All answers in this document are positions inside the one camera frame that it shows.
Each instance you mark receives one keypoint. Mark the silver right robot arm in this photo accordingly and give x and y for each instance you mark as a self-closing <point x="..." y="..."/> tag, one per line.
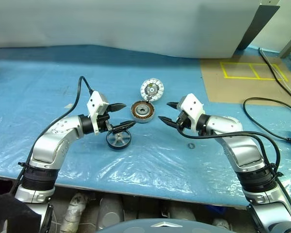
<point x="242" y="148"/>

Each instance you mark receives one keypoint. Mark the grey robot torso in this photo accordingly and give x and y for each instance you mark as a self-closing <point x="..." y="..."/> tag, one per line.
<point x="165" y="227"/>

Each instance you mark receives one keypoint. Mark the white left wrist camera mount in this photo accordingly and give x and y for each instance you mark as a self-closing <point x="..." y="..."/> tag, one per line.
<point x="95" y="102"/>

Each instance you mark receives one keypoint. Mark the brown cardboard mat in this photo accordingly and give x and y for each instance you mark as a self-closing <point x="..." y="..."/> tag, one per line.
<point x="223" y="89"/>

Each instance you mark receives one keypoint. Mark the silver motor housing copper windings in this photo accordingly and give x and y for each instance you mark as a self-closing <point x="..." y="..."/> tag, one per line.
<point x="135" y="114"/>

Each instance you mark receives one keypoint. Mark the dark grey panel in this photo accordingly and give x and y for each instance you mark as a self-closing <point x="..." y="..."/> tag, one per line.
<point x="259" y="26"/>

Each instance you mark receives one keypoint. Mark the blue plastic table cover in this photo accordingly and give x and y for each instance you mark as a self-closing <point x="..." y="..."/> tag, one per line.
<point x="38" y="97"/>

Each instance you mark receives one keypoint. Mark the round silver motor end cover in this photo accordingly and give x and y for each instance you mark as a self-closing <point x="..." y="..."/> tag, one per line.
<point x="157" y="94"/>

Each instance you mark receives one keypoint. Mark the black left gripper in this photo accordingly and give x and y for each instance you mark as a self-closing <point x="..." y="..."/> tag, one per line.
<point x="104" y="123"/>

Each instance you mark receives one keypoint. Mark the black rounded shape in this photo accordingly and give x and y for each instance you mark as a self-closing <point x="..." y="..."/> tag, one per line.
<point x="4" y="213"/>

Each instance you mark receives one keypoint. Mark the grey rounded shape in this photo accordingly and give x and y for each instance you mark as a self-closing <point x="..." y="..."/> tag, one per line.
<point x="110" y="211"/>

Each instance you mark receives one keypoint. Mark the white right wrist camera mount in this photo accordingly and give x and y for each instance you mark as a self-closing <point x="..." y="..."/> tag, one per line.
<point x="194" y="104"/>

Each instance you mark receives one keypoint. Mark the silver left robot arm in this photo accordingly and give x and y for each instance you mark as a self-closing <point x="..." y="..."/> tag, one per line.
<point x="51" y="140"/>

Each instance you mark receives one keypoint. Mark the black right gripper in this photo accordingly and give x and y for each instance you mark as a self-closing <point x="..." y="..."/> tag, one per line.
<point x="183" y="120"/>

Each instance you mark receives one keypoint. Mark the white rounded shape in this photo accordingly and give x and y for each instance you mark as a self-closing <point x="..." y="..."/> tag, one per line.
<point x="74" y="208"/>

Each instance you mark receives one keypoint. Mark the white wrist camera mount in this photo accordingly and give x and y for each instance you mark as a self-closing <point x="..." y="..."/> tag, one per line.
<point x="194" y="104"/>
<point x="95" y="102"/>

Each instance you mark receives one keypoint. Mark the white backdrop sheet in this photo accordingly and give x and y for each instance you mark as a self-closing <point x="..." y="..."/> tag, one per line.
<point x="111" y="24"/>

